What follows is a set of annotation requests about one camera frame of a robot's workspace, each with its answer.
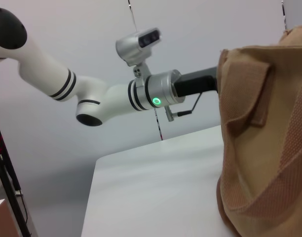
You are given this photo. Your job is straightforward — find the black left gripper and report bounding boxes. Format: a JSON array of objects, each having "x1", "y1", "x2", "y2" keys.
[{"x1": 174, "y1": 66, "x2": 219, "y2": 98}]

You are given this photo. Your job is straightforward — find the khaki canvas food bag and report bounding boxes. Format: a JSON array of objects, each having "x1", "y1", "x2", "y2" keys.
[{"x1": 216, "y1": 24, "x2": 302, "y2": 237}]

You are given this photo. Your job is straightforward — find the light brown box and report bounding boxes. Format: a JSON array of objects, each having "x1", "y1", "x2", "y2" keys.
[{"x1": 0, "y1": 198, "x2": 21, "y2": 237}]

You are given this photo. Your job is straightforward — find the left gripper connector cable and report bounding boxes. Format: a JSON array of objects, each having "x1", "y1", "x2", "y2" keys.
[{"x1": 164, "y1": 92, "x2": 202, "y2": 122}]

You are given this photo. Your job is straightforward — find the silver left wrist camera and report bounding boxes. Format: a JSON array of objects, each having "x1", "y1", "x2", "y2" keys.
[{"x1": 115, "y1": 28, "x2": 162, "y2": 87}]

